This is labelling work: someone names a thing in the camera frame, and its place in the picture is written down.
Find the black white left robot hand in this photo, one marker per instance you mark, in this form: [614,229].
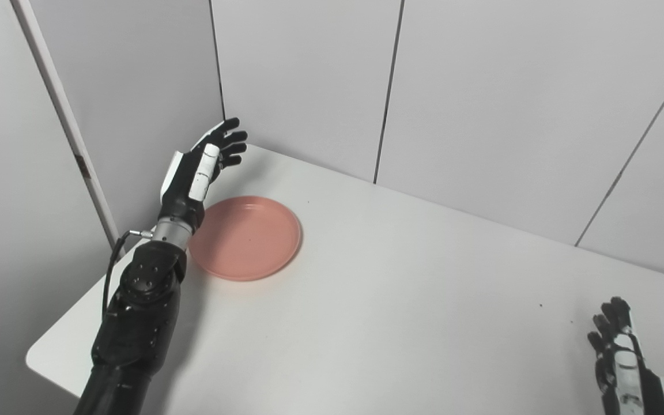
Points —
[179,193]

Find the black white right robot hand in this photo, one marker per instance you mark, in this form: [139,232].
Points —
[626,369]

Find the pink round plate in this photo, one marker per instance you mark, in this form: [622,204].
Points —
[245,239]

